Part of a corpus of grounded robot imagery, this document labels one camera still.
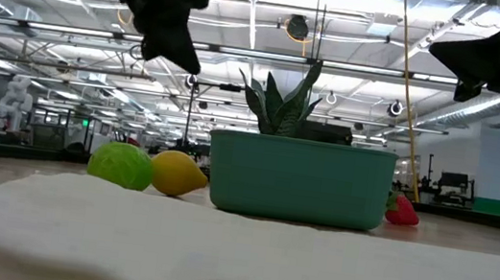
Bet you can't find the black equipment cart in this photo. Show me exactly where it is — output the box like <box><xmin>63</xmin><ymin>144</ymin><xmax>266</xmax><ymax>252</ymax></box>
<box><xmin>433</xmin><ymin>170</ymin><xmax>479</xmax><ymax>210</ymax></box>

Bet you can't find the black ceiling cable reel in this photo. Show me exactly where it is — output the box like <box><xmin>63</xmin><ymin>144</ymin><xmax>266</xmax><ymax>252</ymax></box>
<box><xmin>284</xmin><ymin>12</ymin><xmax>313</xmax><ymax>43</ymax></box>

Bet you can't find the white folded cloth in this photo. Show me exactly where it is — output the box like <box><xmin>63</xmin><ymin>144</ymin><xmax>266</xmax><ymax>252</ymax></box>
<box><xmin>0</xmin><ymin>162</ymin><xmax>500</xmax><ymax>280</ymax></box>

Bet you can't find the teal tupperware container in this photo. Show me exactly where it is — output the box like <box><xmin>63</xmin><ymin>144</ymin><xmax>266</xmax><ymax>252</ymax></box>
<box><xmin>200</xmin><ymin>127</ymin><xmax>399</xmax><ymax>235</ymax></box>

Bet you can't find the black camera stand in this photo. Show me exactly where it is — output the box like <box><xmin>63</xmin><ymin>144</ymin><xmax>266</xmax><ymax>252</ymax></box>
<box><xmin>179</xmin><ymin>78</ymin><xmax>245</xmax><ymax>154</ymax></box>

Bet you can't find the yellow hanging cable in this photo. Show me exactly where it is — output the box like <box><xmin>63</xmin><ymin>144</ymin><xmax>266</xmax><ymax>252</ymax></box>
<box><xmin>375</xmin><ymin>0</ymin><xmax>446</xmax><ymax>203</ymax></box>

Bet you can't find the red strawberry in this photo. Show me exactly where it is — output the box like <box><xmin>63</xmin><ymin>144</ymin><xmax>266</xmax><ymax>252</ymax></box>
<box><xmin>382</xmin><ymin>190</ymin><xmax>423</xmax><ymax>229</ymax></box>

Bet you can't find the green snake plant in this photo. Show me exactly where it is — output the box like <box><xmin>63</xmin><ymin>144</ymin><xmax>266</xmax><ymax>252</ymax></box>
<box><xmin>230</xmin><ymin>50</ymin><xmax>328</xmax><ymax>143</ymax></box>

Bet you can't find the small ring ceiling reel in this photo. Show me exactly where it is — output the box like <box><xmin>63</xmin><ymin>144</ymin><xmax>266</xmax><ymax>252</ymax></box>
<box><xmin>323</xmin><ymin>89</ymin><xmax>340</xmax><ymax>106</ymax></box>
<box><xmin>387</xmin><ymin>99</ymin><xmax>406</xmax><ymax>120</ymax></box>

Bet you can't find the green board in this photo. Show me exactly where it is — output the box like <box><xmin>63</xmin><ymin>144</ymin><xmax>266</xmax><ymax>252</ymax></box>
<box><xmin>471</xmin><ymin>196</ymin><xmax>500</xmax><ymax>218</ymax></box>

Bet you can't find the yellow lemon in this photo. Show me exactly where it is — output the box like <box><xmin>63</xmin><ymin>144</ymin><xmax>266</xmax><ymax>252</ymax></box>
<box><xmin>146</xmin><ymin>147</ymin><xmax>213</xmax><ymax>202</ymax></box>

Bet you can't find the green lime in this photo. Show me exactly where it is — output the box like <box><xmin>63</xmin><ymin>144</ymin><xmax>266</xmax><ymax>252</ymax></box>
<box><xmin>84</xmin><ymin>137</ymin><xmax>157</xmax><ymax>194</ymax></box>

